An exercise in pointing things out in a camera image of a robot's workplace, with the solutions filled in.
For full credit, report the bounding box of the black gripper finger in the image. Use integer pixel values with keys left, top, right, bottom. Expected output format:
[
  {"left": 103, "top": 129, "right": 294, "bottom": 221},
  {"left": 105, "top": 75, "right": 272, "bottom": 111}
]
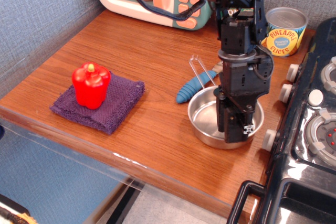
[
  {"left": 224, "top": 98, "right": 248, "bottom": 143},
  {"left": 216, "top": 95, "right": 228, "bottom": 133}
]

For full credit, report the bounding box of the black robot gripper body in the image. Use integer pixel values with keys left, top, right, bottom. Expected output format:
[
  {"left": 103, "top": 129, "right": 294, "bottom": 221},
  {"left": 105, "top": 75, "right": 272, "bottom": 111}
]
[{"left": 214, "top": 50, "right": 274, "bottom": 135}]

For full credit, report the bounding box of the small steel pot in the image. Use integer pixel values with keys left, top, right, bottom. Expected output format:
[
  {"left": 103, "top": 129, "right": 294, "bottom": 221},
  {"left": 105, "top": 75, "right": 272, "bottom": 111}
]
[{"left": 187, "top": 54, "right": 265, "bottom": 150}]

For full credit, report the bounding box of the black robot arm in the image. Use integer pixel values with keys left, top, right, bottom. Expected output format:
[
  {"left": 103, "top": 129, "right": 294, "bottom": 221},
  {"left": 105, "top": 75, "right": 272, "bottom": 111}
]
[{"left": 207, "top": 0, "right": 274, "bottom": 144}]

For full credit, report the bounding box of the pineapple slices can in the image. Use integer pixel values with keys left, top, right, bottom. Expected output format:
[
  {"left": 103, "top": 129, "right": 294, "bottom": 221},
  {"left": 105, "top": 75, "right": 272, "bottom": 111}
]
[{"left": 261, "top": 7, "right": 308, "bottom": 57}]

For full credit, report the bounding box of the black toy stove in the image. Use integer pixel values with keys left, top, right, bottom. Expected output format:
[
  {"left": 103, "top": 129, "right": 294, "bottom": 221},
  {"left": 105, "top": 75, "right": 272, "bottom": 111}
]
[{"left": 227, "top": 18, "right": 335, "bottom": 223}]

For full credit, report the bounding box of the purple folded cloth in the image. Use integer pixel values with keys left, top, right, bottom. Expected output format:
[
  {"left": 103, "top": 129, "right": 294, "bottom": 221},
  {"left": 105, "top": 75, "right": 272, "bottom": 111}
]
[{"left": 50, "top": 74, "right": 145, "bottom": 135}]

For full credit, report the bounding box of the toy microwave oven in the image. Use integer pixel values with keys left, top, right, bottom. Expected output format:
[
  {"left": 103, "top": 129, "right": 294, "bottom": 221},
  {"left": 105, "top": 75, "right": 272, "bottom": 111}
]
[{"left": 93, "top": 0, "right": 215, "bottom": 30}]

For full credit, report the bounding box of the red toy bell pepper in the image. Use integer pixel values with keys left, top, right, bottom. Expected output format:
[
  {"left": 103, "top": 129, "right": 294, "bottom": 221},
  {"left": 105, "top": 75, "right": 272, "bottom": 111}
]
[{"left": 72, "top": 62, "right": 111, "bottom": 110}]

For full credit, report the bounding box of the blue handled toy fork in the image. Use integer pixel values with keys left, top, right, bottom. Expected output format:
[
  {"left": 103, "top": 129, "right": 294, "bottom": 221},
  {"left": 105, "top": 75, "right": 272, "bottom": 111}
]
[{"left": 175, "top": 60, "right": 223, "bottom": 104}]

